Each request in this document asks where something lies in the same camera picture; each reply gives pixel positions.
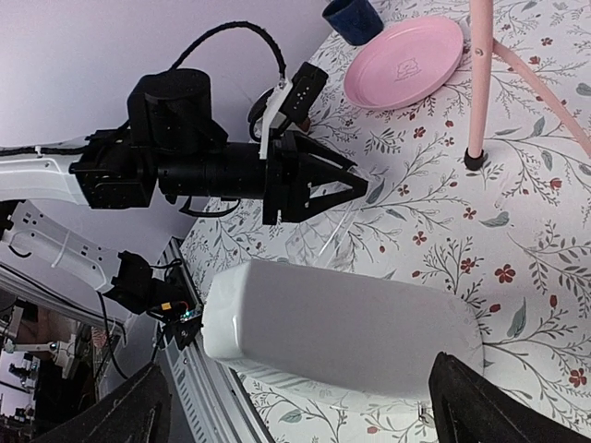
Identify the pink plate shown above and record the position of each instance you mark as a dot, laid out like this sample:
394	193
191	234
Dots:
404	64

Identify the front aluminium rail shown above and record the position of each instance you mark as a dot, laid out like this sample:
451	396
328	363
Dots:
210	401

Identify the dark blue cup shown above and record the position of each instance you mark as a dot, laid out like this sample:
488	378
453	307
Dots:
356	21

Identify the clear metronome front cover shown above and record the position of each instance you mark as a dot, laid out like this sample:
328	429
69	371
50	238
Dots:
315	242

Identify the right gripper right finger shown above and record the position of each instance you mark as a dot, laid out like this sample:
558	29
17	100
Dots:
468	408

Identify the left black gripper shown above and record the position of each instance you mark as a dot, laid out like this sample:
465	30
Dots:
284	182

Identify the white metronome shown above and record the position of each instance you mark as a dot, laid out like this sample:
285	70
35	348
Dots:
340	338

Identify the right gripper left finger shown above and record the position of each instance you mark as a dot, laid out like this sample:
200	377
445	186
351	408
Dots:
139	410

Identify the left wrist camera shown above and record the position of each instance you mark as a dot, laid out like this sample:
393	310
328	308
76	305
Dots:
293	99

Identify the small brown white jar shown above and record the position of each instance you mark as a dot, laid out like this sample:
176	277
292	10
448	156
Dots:
257	111

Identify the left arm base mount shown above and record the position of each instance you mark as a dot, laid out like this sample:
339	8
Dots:
163	291

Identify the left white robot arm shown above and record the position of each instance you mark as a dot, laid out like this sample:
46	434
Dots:
170	145

